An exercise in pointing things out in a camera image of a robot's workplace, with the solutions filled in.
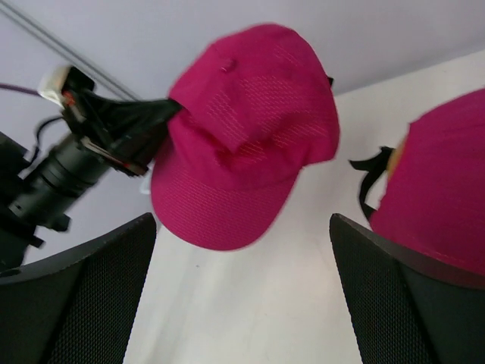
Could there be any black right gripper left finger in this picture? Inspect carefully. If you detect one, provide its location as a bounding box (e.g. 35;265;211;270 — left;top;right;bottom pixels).
1;213;156;364

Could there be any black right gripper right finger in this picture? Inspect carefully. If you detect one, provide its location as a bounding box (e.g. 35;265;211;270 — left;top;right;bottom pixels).
330;214;484;363

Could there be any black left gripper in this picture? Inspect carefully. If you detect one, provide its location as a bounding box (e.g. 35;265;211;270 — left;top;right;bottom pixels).
62;67;182;177

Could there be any pink cap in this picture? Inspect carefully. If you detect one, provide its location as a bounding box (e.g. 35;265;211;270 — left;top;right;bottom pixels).
151;24;340;251
350;89;484;275

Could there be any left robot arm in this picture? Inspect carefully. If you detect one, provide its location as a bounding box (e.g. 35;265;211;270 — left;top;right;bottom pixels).
1;65;182;271

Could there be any wooden hat stand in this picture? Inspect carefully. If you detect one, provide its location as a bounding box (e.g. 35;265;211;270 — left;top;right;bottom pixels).
386;145;402;178

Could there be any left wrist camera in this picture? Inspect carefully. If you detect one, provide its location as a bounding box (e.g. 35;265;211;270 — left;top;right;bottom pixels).
37;65;70;107

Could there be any left aluminium frame post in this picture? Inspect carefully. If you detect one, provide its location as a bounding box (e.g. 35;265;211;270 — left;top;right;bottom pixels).
1;1;139;100

